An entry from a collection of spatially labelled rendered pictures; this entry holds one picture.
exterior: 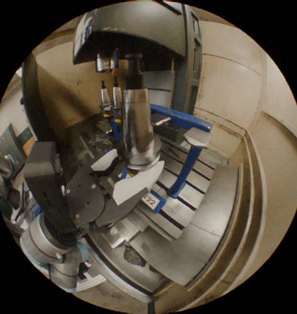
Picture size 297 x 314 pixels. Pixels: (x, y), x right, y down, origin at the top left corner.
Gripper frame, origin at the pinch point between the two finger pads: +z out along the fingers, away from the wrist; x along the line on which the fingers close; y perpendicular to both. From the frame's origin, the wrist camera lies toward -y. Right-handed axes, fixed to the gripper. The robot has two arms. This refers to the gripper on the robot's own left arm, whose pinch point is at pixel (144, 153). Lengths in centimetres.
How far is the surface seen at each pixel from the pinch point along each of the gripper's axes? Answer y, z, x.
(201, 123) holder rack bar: -2.8, 13.2, 4.5
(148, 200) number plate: 26.2, 0.4, 0.5
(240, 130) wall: 18, 106, 35
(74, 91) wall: -15, 13, -159
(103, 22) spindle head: -38.8, 8.2, -26.7
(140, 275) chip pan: 52, -35, 27
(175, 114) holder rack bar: -2.6, 13.0, -2.1
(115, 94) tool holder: -6.8, 8.3, -21.1
